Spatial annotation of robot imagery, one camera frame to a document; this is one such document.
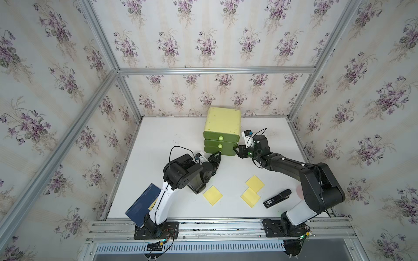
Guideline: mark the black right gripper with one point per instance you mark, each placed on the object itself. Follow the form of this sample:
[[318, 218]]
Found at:
[[240, 150]]

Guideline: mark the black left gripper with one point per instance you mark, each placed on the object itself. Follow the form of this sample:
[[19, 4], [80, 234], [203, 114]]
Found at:
[[214, 162]]

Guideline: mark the green three-drawer cabinet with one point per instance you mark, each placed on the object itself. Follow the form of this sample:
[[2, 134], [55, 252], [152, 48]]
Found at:
[[222, 131]]

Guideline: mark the yellow sticky note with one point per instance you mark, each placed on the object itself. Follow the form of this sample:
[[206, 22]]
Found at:
[[212, 195], [255, 184], [250, 197]]

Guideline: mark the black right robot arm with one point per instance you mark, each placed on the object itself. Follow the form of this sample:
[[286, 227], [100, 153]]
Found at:
[[320, 188]]

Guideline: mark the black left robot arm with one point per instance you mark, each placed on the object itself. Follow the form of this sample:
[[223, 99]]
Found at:
[[184, 171]]

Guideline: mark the black stapler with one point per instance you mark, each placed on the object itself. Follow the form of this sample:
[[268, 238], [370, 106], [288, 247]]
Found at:
[[282, 196]]

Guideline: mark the pink pen holder cup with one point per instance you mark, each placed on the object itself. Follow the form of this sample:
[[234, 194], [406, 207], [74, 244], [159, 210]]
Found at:
[[299, 192]]

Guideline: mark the dark blue book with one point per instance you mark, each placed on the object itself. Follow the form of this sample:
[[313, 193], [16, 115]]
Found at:
[[140, 208]]

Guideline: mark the small circuit board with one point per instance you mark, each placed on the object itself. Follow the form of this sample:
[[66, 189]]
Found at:
[[157, 246]]

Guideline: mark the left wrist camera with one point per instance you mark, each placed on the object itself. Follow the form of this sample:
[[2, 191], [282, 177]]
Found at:
[[200, 157]]

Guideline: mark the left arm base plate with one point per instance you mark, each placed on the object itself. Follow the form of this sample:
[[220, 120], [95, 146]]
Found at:
[[166, 230]]

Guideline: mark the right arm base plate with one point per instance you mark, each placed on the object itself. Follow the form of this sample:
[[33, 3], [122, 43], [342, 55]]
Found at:
[[282, 228]]

